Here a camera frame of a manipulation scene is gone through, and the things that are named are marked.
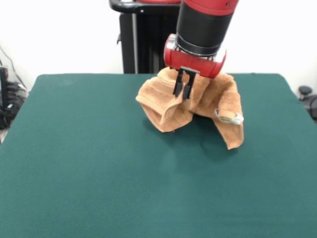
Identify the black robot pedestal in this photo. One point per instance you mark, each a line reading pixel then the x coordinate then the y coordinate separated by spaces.
pixel 146 37

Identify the dark green table cloth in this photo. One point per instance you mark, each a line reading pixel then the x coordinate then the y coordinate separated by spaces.
pixel 74 173

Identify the tan terry towel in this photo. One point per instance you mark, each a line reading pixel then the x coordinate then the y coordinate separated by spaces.
pixel 213 96

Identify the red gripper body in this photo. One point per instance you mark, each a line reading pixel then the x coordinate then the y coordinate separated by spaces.
pixel 195 64

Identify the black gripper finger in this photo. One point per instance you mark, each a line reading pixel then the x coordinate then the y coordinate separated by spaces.
pixel 188 86
pixel 178 83

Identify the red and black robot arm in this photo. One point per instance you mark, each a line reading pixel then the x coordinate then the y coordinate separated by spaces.
pixel 205 24

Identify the black equipment box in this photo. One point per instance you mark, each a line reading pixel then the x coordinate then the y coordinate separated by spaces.
pixel 7 99

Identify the grey chair base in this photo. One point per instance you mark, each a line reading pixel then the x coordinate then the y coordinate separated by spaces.
pixel 308 99

